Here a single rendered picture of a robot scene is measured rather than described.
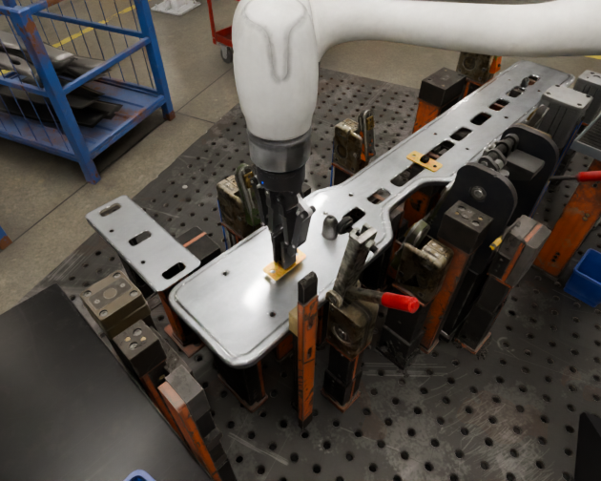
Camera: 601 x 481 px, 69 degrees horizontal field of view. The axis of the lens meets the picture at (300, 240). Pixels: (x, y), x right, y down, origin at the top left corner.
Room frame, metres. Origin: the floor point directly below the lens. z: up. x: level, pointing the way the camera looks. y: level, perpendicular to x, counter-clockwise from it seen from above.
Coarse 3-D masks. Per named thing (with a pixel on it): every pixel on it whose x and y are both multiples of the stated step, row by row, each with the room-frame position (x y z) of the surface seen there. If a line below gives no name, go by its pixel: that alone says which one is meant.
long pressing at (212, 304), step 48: (480, 96) 1.17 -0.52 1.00; (528, 96) 1.17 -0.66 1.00; (432, 144) 0.94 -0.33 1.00; (480, 144) 0.94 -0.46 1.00; (336, 192) 0.75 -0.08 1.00; (240, 240) 0.61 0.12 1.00; (336, 240) 0.60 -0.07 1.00; (384, 240) 0.60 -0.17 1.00; (192, 288) 0.48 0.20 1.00; (240, 288) 0.48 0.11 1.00; (288, 288) 0.48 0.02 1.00; (240, 336) 0.38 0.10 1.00
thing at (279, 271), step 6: (300, 252) 0.56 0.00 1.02; (300, 258) 0.54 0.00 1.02; (270, 264) 0.53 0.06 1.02; (276, 264) 0.53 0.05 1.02; (294, 264) 0.53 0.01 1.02; (264, 270) 0.51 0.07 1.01; (270, 270) 0.51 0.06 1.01; (276, 270) 0.51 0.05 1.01; (282, 270) 0.51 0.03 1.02; (288, 270) 0.51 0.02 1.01; (270, 276) 0.50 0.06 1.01; (276, 276) 0.50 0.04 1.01
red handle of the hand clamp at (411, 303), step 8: (352, 288) 0.42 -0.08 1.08; (360, 288) 0.42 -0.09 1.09; (344, 296) 0.42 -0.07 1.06; (352, 296) 0.41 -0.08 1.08; (360, 296) 0.40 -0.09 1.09; (368, 296) 0.39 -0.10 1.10; (376, 296) 0.39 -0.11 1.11; (384, 296) 0.38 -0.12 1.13; (392, 296) 0.37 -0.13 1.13; (400, 296) 0.37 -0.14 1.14; (384, 304) 0.37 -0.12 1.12; (392, 304) 0.36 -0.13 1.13; (400, 304) 0.35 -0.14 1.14; (408, 304) 0.35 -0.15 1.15; (416, 304) 0.35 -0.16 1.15
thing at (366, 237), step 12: (348, 216) 0.45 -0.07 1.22; (348, 228) 0.43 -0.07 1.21; (372, 228) 0.43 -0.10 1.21; (348, 240) 0.41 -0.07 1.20; (360, 240) 0.40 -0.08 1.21; (372, 240) 0.41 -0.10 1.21; (348, 252) 0.41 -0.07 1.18; (360, 252) 0.40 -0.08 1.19; (372, 252) 0.40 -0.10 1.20; (348, 264) 0.41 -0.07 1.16; (360, 264) 0.42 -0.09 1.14; (348, 276) 0.41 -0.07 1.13; (336, 288) 0.42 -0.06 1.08
